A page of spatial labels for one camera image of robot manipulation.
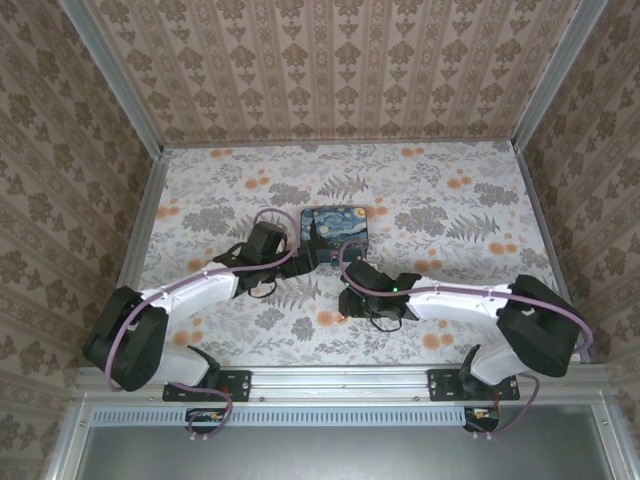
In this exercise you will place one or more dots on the grey metal sheet panel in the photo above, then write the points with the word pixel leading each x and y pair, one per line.
pixel 325 455

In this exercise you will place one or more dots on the aluminium frame post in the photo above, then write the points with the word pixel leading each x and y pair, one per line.
pixel 115 75
pixel 560 75

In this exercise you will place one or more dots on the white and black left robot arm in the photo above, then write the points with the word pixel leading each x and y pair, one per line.
pixel 200 295

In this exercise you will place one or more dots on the starry night painted box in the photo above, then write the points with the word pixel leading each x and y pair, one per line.
pixel 340 225

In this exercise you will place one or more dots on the black base connector module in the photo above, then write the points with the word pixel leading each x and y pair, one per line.
pixel 482 415

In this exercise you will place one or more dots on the small blue padlock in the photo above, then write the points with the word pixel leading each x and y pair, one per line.
pixel 334 256

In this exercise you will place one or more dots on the aluminium frame beam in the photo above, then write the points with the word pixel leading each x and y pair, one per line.
pixel 340 382

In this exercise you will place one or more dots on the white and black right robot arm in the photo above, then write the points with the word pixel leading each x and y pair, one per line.
pixel 450 305

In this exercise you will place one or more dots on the floral patterned table cover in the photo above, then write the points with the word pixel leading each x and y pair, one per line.
pixel 425 175

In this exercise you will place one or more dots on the aluminium table side rail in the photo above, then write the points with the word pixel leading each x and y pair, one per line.
pixel 545 225
pixel 145 225

